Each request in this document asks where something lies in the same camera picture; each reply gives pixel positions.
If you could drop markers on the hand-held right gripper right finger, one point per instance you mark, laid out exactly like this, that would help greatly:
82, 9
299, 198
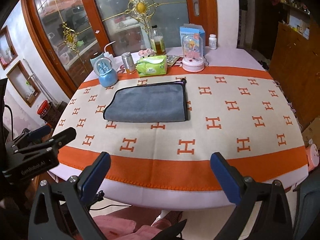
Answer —
225, 177

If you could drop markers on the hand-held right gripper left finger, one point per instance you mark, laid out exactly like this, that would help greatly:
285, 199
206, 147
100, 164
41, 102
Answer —
93, 176

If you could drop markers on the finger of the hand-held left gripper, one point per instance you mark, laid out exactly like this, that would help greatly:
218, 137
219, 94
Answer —
56, 138
37, 131

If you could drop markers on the grey towel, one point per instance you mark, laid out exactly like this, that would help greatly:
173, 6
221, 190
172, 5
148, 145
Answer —
150, 103

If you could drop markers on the red bucket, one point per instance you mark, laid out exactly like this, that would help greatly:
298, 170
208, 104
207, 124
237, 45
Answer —
44, 107

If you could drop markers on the pink fuzzy clothing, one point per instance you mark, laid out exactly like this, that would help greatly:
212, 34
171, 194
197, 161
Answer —
130, 226

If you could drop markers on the orange and cream patterned blanket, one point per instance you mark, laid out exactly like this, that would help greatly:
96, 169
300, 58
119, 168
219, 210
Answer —
180, 127

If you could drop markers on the blue snow globe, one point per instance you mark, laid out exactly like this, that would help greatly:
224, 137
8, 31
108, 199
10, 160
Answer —
105, 71

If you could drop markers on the pink round appliance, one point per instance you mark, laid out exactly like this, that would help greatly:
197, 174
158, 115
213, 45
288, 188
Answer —
312, 158

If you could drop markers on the cardboard box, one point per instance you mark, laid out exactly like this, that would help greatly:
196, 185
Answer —
311, 132

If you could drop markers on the silver can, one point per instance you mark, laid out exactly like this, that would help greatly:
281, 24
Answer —
127, 62

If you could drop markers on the green tissue pack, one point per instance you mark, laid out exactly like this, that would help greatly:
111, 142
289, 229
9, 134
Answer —
151, 66

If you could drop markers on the pink flower ornament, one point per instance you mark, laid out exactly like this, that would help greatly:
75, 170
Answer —
147, 53

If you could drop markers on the wooden glass sliding door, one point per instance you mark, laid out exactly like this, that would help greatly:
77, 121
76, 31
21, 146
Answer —
105, 22

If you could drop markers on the pill blister pack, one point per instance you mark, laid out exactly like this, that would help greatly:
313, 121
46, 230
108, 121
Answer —
173, 60

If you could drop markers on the pink dome music box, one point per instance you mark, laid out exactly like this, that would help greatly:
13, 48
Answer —
193, 52

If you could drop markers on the wooden cabinet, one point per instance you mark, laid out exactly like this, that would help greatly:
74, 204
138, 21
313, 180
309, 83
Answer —
293, 65

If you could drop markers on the white pill bottle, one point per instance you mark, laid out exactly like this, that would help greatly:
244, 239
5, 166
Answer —
212, 42

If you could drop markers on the glass bottle with amber liquid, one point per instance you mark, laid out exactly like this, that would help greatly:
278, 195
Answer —
158, 41

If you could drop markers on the blue printed carton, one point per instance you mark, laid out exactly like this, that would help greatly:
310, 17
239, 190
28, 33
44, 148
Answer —
193, 33

